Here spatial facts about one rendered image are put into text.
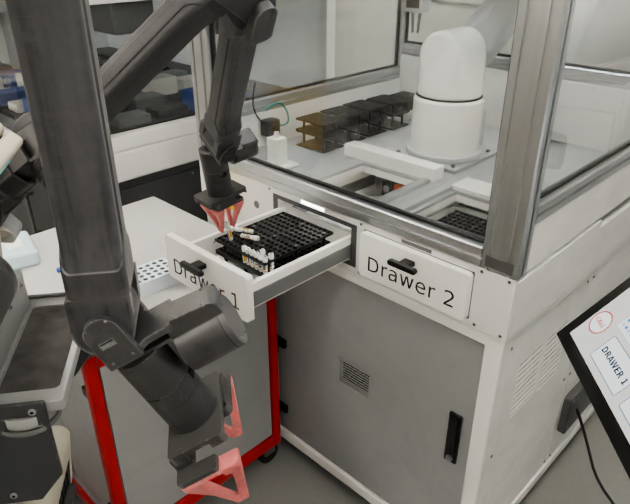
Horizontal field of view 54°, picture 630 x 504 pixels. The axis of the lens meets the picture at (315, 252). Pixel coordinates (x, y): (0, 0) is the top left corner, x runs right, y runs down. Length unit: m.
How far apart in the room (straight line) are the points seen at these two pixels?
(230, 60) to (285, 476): 1.41
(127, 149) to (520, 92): 1.36
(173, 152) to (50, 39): 1.72
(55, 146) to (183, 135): 1.71
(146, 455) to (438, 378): 0.76
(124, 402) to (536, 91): 1.11
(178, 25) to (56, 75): 0.42
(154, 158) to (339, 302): 0.90
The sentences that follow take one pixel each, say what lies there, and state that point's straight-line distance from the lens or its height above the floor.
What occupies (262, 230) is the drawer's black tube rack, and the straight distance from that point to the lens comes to 1.49.
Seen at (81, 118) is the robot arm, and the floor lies 1.41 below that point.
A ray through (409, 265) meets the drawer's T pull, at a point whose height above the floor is 0.91.
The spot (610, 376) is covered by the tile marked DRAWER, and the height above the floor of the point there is 0.99.
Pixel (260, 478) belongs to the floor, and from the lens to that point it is 2.08.
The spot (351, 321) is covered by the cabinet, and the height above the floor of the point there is 0.65.
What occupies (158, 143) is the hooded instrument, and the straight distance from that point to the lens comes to 2.18.
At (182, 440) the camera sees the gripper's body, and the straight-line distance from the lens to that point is 0.68.
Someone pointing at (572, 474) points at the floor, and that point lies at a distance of 2.25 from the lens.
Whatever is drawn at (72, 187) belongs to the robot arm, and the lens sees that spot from 0.55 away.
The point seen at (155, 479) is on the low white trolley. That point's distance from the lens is 1.77.
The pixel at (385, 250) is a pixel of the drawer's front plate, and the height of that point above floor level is 0.91.
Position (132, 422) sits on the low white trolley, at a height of 0.49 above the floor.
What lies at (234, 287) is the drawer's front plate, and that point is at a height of 0.89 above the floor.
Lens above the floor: 1.55
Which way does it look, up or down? 28 degrees down
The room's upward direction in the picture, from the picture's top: straight up
